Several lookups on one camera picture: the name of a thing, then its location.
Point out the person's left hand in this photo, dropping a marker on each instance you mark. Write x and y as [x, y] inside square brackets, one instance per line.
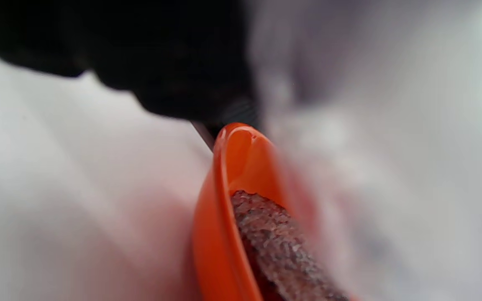
[140, 50]

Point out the orange bowl holding brown meat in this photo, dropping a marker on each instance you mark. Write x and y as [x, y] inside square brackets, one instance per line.
[216, 230]

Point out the orange bowl of brown meat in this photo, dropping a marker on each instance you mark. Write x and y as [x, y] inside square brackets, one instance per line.
[370, 146]

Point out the brown meat slab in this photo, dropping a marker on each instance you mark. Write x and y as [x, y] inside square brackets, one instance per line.
[274, 242]

